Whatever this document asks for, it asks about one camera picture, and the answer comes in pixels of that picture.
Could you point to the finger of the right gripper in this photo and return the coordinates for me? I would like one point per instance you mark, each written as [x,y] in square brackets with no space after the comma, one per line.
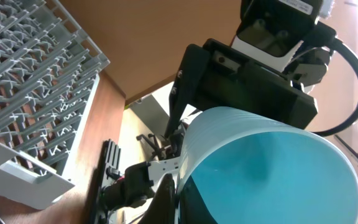
[193,66]

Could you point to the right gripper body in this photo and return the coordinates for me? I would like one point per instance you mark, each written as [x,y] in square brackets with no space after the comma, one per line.
[235,80]

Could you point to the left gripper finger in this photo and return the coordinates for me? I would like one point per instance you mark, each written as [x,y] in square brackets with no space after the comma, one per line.
[162,208]

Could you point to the blue cup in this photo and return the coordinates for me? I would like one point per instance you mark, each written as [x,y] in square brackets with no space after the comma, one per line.
[239,167]

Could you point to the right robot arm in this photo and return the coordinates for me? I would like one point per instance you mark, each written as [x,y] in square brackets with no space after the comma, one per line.
[139,182]

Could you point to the grey dishwasher rack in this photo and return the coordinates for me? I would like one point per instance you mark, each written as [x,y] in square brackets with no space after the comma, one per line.
[49,73]

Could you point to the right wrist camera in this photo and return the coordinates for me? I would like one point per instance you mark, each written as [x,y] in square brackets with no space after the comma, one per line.
[273,32]

